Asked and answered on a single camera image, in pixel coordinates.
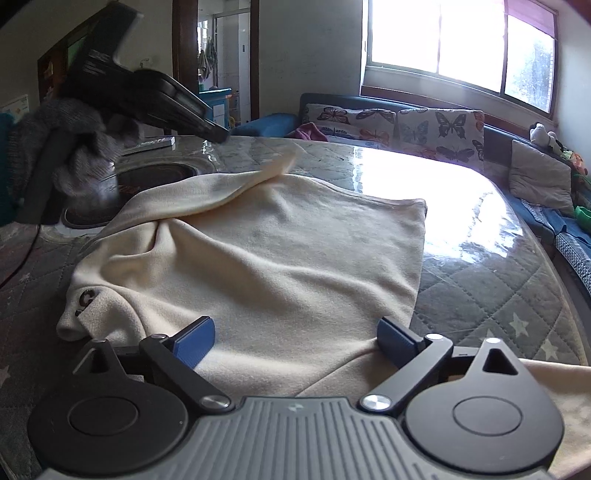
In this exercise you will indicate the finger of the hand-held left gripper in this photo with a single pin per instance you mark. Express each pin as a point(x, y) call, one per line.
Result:
point(189, 106)

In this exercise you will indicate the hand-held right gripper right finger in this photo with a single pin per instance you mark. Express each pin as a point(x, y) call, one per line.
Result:
point(393, 344)

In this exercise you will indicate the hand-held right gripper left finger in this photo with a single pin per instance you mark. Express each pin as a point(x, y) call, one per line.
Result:
point(199, 340)

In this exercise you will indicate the cream knit sweater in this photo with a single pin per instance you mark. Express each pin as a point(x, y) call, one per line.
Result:
point(277, 254)

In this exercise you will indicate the person's left hand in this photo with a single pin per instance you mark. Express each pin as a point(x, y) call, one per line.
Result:
point(81, 152)

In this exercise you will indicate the blue cabinet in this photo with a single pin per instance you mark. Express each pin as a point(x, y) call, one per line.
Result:
point(217, 104)

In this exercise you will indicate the hanging towels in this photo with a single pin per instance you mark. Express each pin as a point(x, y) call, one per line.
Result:
point(208, 57)

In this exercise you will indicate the white remote control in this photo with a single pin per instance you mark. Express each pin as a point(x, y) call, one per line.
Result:
point(152, 145)

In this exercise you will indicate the black round cooktop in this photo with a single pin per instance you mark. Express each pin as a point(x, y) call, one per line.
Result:
point(152, 177)

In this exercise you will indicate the blue sofa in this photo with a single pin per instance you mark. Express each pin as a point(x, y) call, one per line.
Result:
point(272, 124)

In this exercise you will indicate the grey quilted table cover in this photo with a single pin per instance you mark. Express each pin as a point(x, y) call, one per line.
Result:
point(485, 286)

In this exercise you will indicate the pink cloth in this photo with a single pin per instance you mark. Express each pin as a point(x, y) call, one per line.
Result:
point(307, 133)

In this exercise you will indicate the dark wooden display cabinet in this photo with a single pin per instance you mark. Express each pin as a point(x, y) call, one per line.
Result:
point(55, 69)

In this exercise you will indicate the butterfly print cushion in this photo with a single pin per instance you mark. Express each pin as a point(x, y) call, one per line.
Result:
point(351, 122)
point(438, 134)

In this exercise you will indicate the blue patterned seat cover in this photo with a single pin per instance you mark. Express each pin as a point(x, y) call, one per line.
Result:
point(563, 235)

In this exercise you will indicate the grey pillow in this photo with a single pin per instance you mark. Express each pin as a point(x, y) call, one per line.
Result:
point(540, 177)

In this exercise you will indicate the panda plush toy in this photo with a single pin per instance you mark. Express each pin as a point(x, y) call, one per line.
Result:
point(544, 136)

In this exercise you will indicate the window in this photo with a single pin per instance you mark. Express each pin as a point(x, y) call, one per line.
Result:
point(438, 41)

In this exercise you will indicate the pink window blind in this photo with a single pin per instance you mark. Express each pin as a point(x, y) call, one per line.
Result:
point(531, 14)

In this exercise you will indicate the dark wooden door frame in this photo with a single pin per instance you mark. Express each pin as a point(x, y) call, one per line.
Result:
point(180, 41)

